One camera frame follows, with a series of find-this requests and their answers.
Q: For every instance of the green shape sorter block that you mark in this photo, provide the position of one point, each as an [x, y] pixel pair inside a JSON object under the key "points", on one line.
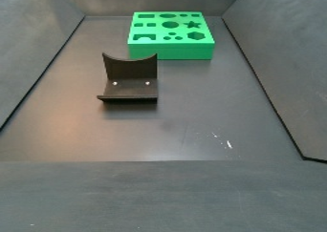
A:
{"points": [[174, 34]]}

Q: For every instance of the black curved holder bracket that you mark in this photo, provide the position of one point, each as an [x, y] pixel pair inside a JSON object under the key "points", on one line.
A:
{"points": [[131, 73]]}

